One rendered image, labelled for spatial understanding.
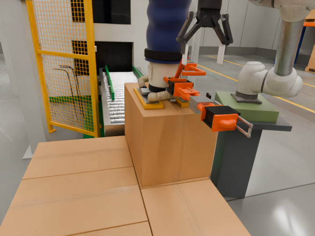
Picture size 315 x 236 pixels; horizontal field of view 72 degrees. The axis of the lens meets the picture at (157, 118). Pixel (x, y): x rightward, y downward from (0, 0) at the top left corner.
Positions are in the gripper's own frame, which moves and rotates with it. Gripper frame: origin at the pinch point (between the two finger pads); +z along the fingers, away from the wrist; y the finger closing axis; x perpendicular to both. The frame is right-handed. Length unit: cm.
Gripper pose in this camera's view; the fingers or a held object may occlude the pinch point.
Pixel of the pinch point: (202, 61)
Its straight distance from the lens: 80.6
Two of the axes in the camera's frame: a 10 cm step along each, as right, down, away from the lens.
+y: -9.7, 0.6, -2.4
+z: -0.5, 9.2, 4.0
